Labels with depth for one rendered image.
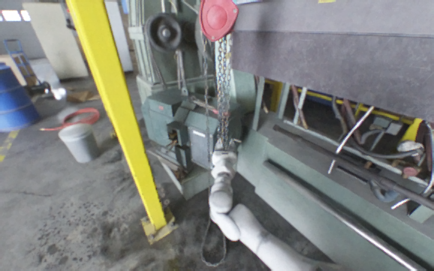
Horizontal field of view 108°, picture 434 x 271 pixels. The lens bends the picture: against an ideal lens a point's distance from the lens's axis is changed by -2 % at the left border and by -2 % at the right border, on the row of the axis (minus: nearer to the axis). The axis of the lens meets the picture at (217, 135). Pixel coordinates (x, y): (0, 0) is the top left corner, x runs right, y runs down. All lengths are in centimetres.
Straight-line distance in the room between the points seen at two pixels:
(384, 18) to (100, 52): 109
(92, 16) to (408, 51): 114
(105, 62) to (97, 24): 13
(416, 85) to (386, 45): 19
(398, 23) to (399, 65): 15
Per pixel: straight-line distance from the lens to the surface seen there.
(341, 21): 104
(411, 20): 98
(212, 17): 76
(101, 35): 81
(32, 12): 687
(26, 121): 408
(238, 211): 53
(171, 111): 121
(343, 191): 118
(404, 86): 98
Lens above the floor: 131
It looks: 33 degrees down
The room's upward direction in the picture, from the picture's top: straight up
